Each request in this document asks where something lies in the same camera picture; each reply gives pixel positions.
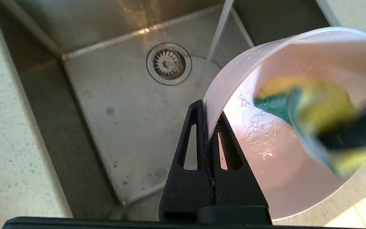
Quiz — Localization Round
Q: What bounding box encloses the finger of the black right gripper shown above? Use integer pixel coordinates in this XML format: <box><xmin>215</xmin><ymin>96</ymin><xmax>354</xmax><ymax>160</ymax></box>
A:
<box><xmin>316</xmin><ymin>99</ymin><xmax>366</xmax><ymax>151</ymax></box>

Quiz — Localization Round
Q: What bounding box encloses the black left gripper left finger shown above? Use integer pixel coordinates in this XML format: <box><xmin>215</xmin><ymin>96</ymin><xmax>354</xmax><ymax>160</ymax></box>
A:
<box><xmin>159</xmin><ymin>99</ymin><xmax>216</xmax><ymax>210</ymax></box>

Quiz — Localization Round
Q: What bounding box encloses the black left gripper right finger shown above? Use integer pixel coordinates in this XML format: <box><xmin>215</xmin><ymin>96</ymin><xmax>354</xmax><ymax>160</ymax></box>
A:
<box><xmin>208</xmin><ymin>111</ymin><xmax>269</xmax><ymax>209</ymax></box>

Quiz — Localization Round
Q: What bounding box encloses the pink bowl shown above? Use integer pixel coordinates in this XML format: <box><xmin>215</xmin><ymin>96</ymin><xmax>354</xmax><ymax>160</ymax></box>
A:
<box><xmin>203</xmin><ymin>27</ymin><xmax>366</xmax><ymax>221</ymax></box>

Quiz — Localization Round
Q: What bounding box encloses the yellow green sponge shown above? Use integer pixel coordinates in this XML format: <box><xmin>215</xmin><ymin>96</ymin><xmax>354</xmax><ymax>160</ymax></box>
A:
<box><xmin>254</xmin><ymin>77</ymin><xmax>366</xmax><ymax>178</ymax></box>

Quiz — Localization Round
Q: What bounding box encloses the stainless steel sink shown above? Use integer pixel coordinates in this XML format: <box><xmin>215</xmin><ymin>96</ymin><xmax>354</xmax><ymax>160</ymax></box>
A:
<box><xmin>0</xmin><ymin>0</ymin><xmax>329</xmax><ymax>220</ymax></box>

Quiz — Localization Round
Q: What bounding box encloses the round metal sink strainer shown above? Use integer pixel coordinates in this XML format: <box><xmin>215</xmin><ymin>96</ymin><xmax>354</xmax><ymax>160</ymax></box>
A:
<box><xmin>146</xmin><ymin>43</ymin><xmax>192</xmax><ymax>86</ymax></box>

